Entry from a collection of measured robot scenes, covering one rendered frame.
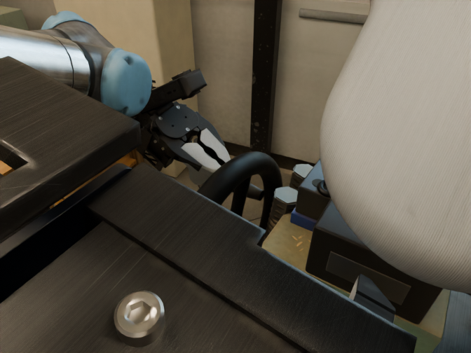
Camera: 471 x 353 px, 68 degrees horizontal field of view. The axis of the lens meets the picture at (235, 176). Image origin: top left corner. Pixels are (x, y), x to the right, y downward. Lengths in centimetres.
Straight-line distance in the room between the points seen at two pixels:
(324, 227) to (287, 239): 6
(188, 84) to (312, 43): 116
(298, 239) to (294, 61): 138
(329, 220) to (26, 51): 28
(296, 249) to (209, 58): 156
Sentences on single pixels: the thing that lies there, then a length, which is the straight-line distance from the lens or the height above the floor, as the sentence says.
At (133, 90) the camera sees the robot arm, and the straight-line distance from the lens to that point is 43.
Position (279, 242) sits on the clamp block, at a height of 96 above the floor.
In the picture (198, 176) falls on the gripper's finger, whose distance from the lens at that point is 53.
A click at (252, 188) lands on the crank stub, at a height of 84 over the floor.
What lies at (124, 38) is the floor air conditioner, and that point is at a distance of 164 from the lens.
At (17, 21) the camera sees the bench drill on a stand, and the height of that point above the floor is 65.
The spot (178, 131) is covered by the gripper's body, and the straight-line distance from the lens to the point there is 52.
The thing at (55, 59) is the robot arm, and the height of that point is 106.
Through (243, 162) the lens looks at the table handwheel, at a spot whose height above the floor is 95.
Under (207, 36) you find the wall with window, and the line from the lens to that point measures 176.
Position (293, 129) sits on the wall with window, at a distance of 177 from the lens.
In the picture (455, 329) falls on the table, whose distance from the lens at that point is 36.
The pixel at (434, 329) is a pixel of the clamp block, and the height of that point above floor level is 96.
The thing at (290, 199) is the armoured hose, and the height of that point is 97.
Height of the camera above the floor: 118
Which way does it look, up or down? 39 degrees down
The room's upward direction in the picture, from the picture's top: straight up
